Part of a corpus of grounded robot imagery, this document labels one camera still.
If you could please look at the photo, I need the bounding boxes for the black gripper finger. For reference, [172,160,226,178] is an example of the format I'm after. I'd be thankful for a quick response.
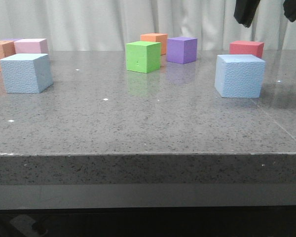
[234,0,260,28]
[283,0,296,22]

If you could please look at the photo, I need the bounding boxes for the light blue foam block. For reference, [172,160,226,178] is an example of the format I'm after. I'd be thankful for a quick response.
[214,54,266,98]
[0,53,53,93]

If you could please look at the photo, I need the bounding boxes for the red foam block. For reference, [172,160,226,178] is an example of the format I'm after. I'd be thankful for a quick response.
[229,40,264,59]

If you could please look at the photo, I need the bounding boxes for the purple foam block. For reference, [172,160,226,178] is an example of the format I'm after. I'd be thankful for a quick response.
[166,37,197,64]

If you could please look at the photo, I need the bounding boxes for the orange foam block centre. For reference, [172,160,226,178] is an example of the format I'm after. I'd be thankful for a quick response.
[140,33,168,55]

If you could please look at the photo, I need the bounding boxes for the green foam block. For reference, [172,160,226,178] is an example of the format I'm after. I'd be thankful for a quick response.
[125,41,161,73]

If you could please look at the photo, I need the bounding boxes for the white curtain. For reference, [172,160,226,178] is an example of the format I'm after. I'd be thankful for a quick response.
[0,0,296,51]

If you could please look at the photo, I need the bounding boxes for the pink foam block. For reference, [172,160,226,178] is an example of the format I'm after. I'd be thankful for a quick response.
[14,39,48,54]

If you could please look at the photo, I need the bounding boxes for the lavender foam block far left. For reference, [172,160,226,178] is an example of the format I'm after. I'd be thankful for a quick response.
[1,39,22,41]

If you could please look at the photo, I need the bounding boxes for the grey device under table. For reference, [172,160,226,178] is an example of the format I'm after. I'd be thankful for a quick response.
[9,214,48,237]

